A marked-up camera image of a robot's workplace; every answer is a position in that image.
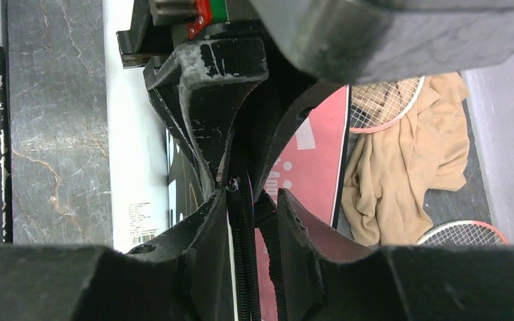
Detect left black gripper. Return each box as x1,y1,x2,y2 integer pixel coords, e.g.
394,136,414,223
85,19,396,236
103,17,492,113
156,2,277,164
116,1,514,199

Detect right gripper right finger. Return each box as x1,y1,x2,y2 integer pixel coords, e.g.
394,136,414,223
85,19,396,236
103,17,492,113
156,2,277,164
278,189,514,320

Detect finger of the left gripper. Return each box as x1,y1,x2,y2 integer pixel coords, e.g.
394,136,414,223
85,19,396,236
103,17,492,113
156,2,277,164
143,37,268,191

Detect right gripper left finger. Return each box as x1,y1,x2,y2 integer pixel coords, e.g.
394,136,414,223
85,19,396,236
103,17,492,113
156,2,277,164
0,189,228,320

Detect white shuttlecock tube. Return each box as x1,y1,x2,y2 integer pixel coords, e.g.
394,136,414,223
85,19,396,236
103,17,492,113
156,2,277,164
103,1,170,253

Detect black SPORT racket bag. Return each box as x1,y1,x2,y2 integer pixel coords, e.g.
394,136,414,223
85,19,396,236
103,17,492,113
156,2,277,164
168,132,290,320

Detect pink SPORT racket bag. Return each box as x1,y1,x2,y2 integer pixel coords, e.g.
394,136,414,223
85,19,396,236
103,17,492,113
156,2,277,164
254,85,351,321

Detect beige cloth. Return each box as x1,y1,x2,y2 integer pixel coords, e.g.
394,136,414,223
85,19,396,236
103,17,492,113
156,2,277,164
341,72,470,247

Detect pink frame badminton racket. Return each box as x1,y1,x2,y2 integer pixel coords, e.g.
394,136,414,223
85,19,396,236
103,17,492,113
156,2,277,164
416,220,509,246

